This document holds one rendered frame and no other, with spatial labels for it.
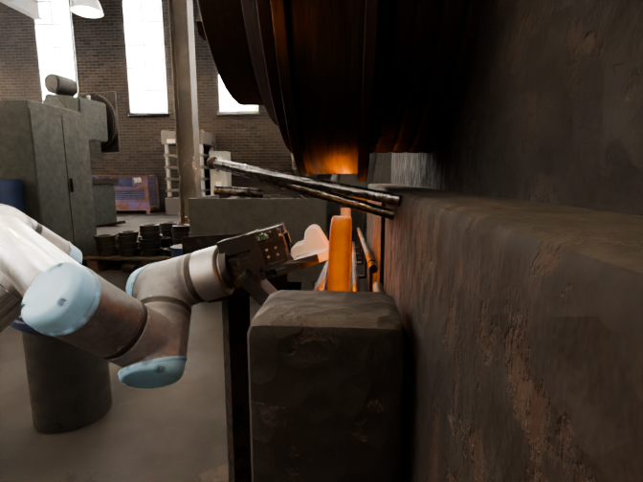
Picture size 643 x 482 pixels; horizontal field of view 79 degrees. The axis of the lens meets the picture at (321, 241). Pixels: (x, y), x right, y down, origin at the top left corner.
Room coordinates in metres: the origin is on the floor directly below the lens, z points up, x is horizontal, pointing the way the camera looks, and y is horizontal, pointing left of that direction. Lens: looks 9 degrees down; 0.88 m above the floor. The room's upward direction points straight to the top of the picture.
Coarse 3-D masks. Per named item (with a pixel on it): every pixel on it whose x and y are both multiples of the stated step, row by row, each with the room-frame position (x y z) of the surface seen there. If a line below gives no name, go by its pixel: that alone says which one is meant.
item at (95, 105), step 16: (48, 80) 7.25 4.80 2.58; (64, 80) 7.33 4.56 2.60; (48, 96) 7.19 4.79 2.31; (64, 96) 7.13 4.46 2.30; (80, 96) 8.07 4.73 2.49; (96, 96) 7.80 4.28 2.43; (112, 96) 7.89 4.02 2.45; (80, 112) 7.05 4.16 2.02; (96, 112) 7.38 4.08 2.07; (112, 112) 7.74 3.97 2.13; (96, 128) 7.36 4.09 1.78; (112, 128) 7.73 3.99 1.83; (96, 144) 7.38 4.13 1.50; (112, 144) 7.91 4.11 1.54; (96, 192) 7.18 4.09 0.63; (112, 192) 7.55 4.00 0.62; (96, 208) 7.14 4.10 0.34; (112, 208) 7.52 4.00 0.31; (96, 224) 7.11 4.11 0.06; (112, 224) 7.31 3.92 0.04
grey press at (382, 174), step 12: (372, 156) 3.37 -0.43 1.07; (384, 156) 3.38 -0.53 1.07; (372, 168) 3.37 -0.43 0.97; (384, 168) 3.38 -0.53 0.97; (336, 180) 3.38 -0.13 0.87; (348, 180) 3.36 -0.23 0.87; (372, 180) 3.35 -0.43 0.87; (384, 180) 3.38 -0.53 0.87; (288, 192) 3.25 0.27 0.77; (336, 204) 3.35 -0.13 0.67; (360, 216) 3.35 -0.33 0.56; (360, 228) 3.35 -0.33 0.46
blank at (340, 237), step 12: (336, 216) 0.65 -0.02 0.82; (348, 216) 0.65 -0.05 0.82; (336, 228) 0.61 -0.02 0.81; (348, 228) 0.61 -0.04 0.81; (336, 240) 0.59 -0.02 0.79; (348, 240) 0.59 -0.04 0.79; (336, 252) 0.58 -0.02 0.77; (348, 252) 0.58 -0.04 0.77; (336, 264) 0.58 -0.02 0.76; (348, 264) 0.58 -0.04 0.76; (336, 276) 0.58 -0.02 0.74; (348, 276) 0.58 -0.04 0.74; (336, 288) 0.58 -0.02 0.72; (348, 288) 0.58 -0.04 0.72
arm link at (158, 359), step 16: (144, 304) 0.56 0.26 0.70; (160, 304) 0.60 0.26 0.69; (176, 304) 0.61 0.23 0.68; (160, 320) 0.56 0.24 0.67; (176, 320) 0.59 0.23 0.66; (144, 336) 0.52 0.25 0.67; (160, 336) 0.55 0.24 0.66; (176, 336) 0.57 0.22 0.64; (128, 352) 0.51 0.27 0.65; (144, 352) 0.53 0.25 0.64; (160, 352) 0.54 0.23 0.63; (176, 352) 0.56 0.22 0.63; (128, 368) 0.52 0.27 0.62; (144, 368) 0.52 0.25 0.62; (160, 368) 0.53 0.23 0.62; (176, 368) 0.54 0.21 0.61; (128, 384) 0.54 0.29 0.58; (144, 384) 0.55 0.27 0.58; (160, 384) 0.56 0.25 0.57
